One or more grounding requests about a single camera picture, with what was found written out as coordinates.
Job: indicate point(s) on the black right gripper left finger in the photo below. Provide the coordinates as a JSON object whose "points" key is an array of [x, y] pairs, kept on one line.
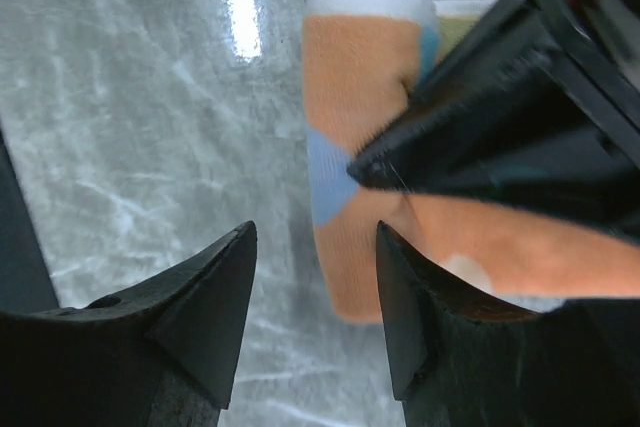
{"points": [[163, 352]]}

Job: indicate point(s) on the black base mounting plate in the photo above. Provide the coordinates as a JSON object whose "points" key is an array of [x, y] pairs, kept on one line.
{"points": [[26, 286]]}

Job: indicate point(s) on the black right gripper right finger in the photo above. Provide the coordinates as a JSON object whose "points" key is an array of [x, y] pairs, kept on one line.
{"points": [[461, 357]]}

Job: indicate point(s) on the orange patterned towel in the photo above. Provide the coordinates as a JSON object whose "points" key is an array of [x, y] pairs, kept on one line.
{"points": [[361, 60]]}

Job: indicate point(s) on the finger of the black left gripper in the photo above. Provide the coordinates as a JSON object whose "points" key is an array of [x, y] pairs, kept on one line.
{"points": [[528, 111]]}

